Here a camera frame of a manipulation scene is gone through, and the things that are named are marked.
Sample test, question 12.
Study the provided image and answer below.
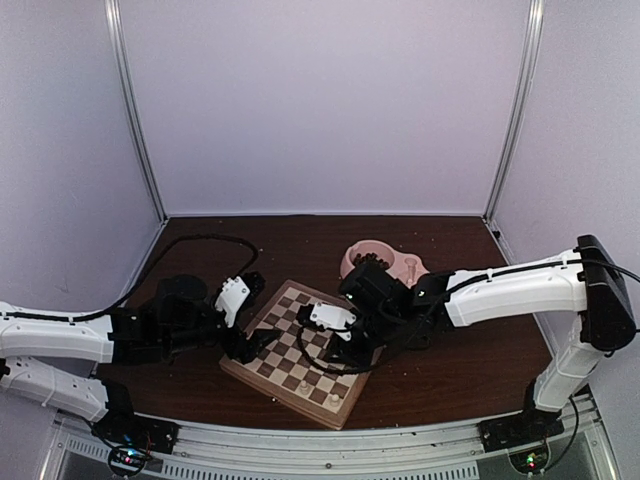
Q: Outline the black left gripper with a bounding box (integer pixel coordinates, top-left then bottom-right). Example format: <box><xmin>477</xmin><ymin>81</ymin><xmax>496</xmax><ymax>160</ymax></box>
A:
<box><xmin>163</xmin><ymin>293</ymin><xmax>280</xmax><ymax>363</ymax></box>

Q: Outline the white bishop piece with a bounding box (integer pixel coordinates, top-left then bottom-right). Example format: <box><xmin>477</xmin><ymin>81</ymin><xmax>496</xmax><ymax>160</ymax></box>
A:
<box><xmin>299</xmin><ymin>380</ymin><xmax>310</xmax><ymax>395</ymax></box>

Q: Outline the pink double bowl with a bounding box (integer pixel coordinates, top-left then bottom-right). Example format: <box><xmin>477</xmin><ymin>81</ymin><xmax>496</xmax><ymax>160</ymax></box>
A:
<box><xmin>340</xmin><ymin>239</ymin><xmax>428</xmax><ymax>287</ymax></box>

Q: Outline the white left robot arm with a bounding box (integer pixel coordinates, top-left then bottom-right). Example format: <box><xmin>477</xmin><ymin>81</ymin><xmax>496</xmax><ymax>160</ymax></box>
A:
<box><xmin>1</xmin><ymin>272</ymin><xmax>282</xmax><ymax>444</ymax></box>

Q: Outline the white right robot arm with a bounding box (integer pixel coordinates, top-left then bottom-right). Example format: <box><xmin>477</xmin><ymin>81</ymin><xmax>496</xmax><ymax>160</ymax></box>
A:
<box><xmin>310</xmin><ymin>235</ymin><xmax>637</xmax><ymax>442</ymax></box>

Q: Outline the wooden chess board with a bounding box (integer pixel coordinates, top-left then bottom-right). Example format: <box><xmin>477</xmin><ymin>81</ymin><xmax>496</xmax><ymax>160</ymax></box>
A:
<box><xmin>219</xmin><ymin>280</ymin><xmax>369</xmax><ymax>430</ymax></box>

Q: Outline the dark chess pieces pile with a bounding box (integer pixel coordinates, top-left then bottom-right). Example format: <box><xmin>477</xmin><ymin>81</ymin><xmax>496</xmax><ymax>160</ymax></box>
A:
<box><xmin>352</xmin><ymin>252</ymin><xmax>390</xmax><ymax>269</ymax></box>

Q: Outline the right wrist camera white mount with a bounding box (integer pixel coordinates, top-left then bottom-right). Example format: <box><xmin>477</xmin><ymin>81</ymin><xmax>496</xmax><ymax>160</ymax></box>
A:
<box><xmin>296</xmin><ymin>303</ymin><xmax>357</xmax><ymax>333</ymax></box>

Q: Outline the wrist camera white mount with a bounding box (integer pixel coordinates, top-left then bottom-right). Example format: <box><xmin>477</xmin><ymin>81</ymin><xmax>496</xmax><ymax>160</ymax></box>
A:
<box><xmin>296</xmin><ymin>303</ymin><xmax>357</xmax><ymax>333</ymax></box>
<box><xmin>213</xmin><ymin>271</ymin><xmax>266</xmax><ymax>328</ymax></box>

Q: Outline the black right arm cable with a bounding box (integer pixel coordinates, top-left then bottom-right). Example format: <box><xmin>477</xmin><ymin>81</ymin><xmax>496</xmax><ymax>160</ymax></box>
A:
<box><xmin>295</xmin><ymin>327</ymin><xmax>401</xmax><ymax>376</ymax></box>

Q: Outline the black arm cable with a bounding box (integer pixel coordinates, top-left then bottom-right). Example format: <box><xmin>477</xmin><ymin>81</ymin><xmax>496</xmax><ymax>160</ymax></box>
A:
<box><xmin>295</xmin><ymin>327</ymin><xmax>401</xmax><ymax>376</ymax></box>
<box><xmin>0</xmin><ymin>234</ymin><xmax>262</xmax><ymax>321</ymax></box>

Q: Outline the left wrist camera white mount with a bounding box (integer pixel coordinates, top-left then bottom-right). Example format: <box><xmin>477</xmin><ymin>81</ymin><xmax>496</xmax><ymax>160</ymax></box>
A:
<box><xmin>213</xmin><ymin>271</ymin><xmax>266</xmax><ymax>328</ymax></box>

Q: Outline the front aluminium rail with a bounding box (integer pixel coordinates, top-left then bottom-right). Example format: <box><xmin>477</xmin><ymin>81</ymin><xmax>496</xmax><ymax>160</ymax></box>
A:
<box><xmin>49</xmin><ymin>404</ymin><xmax>609</xmax><ymax>480</ymax></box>

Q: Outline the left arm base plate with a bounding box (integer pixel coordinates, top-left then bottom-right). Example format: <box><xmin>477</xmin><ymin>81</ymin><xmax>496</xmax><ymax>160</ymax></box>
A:
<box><xmin>91</xmin><ymin>415</ymin><xmax>180</xmax><ymax>454</ymax></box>

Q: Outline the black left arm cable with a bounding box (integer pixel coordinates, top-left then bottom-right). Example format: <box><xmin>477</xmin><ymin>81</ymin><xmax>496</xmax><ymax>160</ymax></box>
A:
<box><xmin>0</xmin><ymin>234</ymin><xmax>262</xmax><ymax>321</ymax></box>

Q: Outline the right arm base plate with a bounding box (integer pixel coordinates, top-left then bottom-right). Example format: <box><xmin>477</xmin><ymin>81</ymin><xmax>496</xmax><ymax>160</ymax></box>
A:
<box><xmin>478</xmin><ymin>412</ymin><xmax>564</xmax><ymax>452</ymax></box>

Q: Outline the left aluminium frame post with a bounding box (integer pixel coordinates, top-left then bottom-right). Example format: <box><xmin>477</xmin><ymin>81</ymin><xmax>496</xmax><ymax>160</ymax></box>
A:
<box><xmin>104</xmin><ymin>0</ymin><xmax>168</xmax><ymax>224</ymax></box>

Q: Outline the aluminium frame post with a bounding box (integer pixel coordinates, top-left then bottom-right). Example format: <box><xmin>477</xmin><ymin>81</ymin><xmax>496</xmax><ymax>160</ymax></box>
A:
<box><xmin>104</xmin><ymin>0</ymin><xmax>168</xmax><ymax>224</ymax></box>
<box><xmin>483</xmin><ymin>0</ymin><xmax>545</xmax><ymax>225</ymax></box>

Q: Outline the right aluminium frame post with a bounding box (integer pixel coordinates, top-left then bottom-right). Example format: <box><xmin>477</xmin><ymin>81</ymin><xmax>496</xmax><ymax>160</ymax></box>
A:
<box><xmin>483</xmin><ymin>0</ymin><xmax>545</xmax><ymax>225</ymax></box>

